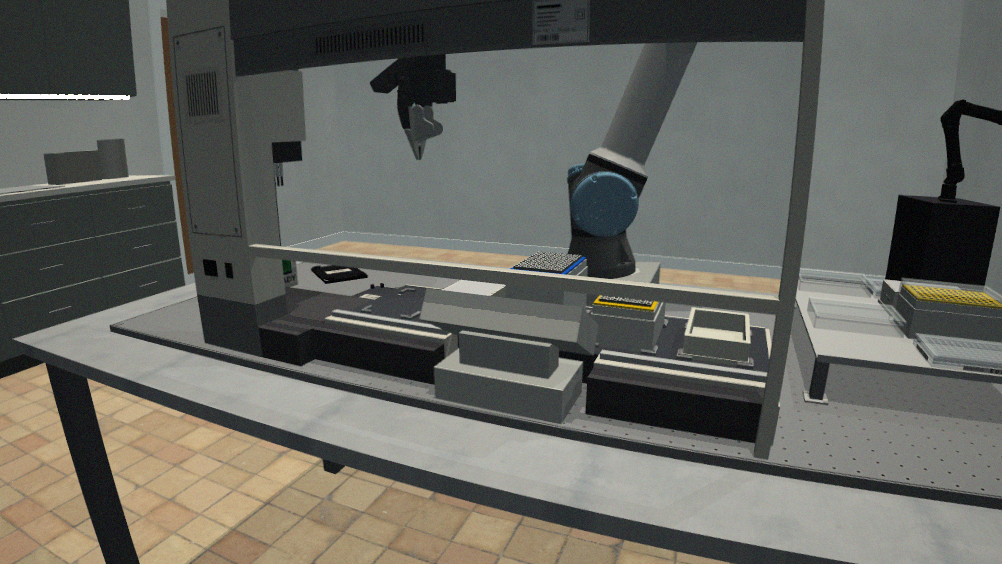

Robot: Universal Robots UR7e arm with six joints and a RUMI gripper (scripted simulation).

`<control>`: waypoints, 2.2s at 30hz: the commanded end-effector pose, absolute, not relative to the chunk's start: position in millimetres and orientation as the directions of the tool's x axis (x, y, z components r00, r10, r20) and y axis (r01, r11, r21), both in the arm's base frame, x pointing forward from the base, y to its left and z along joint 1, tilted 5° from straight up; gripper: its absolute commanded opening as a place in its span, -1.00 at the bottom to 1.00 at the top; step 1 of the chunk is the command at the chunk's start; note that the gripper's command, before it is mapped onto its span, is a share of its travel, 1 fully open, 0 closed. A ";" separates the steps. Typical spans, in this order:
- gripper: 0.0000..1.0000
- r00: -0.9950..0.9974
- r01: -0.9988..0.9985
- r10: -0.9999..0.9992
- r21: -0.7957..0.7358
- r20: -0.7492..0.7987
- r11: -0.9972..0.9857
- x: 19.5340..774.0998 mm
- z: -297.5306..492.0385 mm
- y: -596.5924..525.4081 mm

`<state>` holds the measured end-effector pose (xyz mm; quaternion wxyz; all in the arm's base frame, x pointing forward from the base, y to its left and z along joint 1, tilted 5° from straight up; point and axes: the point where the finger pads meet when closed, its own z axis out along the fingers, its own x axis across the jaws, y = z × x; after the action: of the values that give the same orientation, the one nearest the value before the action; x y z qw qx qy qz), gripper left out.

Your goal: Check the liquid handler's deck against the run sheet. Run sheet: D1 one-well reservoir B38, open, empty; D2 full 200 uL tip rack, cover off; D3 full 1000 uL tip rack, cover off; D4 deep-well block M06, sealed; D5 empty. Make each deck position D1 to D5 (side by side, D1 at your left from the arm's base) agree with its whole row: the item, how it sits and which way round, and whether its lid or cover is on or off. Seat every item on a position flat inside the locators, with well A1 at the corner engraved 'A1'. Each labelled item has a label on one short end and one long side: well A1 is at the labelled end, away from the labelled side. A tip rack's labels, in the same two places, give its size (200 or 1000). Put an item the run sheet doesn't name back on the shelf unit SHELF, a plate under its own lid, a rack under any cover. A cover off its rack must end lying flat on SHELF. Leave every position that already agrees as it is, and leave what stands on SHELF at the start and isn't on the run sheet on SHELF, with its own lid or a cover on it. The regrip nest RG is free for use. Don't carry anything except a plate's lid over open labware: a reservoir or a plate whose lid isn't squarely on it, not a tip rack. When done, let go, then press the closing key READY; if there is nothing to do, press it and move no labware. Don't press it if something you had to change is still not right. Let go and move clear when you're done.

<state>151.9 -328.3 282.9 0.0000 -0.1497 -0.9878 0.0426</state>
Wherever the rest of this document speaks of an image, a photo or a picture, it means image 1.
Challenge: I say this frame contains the blue tip rack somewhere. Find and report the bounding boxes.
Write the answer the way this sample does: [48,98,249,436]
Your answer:
[506,285,587,310]

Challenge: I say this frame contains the beige rectangular tray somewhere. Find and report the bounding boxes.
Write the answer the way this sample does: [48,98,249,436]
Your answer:
[681,307,752,365]

